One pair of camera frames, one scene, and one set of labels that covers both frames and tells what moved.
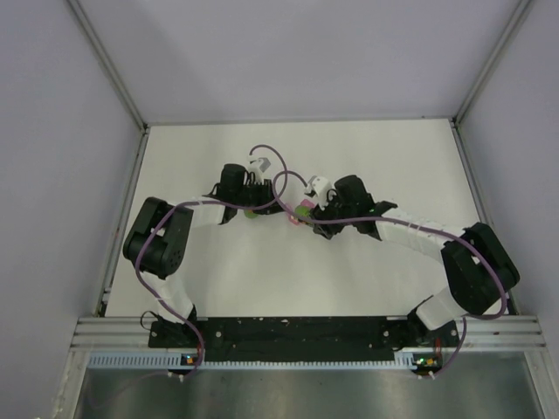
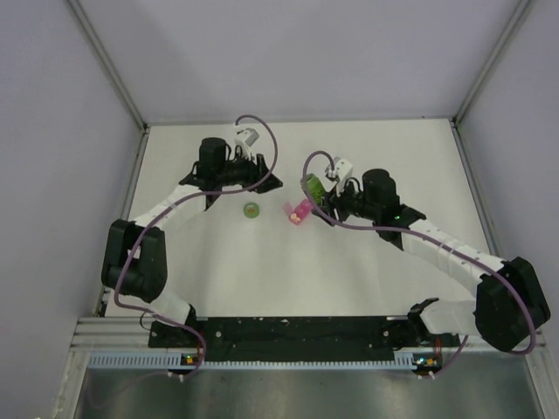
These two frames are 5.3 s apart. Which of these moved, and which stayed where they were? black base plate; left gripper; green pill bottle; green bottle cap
Moved: left gripper; green pill bottle
Stayed: black base plate; green bottle cap
